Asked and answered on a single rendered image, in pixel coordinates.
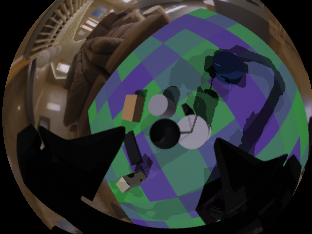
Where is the grey cylinder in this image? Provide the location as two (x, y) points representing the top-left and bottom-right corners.
(148, 94), (176, 118)

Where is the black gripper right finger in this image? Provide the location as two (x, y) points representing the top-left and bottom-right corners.
(213, 137), (288, 214)

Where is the brown cube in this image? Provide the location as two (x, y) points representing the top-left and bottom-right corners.
(121, 94), (145, 122)

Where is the beige rectangular block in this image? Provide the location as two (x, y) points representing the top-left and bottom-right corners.
(116, 170), (147, 193)

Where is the blue short cylinder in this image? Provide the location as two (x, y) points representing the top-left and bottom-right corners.
(212, 52), (244, 85)

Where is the glass french press with black knob plunger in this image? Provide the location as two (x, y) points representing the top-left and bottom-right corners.
(149, 104), (212, 149)

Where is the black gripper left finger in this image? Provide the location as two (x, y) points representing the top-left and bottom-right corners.
(39, 126), (125, 201)

